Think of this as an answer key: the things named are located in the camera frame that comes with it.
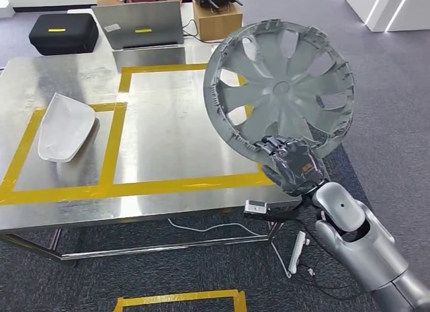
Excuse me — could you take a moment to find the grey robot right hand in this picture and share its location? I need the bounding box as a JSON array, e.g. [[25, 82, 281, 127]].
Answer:
[[255, 135, 328, 197]]

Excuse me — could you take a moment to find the silver plastic wheel hubcap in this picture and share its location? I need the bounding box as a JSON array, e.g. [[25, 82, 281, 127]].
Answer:
[[203, 19, 356, 168]]

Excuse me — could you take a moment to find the steel workbench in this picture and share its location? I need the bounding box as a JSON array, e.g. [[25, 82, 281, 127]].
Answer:
[[0, 38, 303, 263]]

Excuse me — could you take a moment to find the white plastic shell part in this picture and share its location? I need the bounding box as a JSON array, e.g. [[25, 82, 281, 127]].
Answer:
[[38, 92, 97, 163]]

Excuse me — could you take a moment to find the white power strip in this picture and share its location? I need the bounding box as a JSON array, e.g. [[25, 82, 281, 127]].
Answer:
[[288, 231, 310, 275]]

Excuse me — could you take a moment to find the cardboard box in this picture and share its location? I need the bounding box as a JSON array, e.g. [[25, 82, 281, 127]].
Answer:
[[192, 0, 244, 42]]

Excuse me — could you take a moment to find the silver laptop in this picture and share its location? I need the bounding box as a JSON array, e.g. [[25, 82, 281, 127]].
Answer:
[[91, 0, 185, 51]]

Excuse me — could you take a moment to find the black case with yellow stripe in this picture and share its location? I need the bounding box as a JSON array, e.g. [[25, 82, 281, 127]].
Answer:
[[29, 12, 100, 56]]

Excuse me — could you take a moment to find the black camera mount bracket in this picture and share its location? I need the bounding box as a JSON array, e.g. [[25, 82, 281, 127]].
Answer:
[[244, 209, 313, 225]]

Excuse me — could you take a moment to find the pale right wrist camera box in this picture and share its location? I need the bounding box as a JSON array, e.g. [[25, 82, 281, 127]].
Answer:
[[244, 199, 269, 216]]

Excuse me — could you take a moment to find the black floor cable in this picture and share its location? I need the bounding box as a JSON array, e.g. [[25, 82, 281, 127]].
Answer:
[[295, 221, 367, 302]]

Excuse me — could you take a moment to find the white floor cable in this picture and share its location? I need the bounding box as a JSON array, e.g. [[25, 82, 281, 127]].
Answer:
[[167, 219, 293, 280]]

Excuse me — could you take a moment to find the black laptop cable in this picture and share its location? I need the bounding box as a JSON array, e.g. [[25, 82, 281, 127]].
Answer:
[[182, 19, 216, 44]]

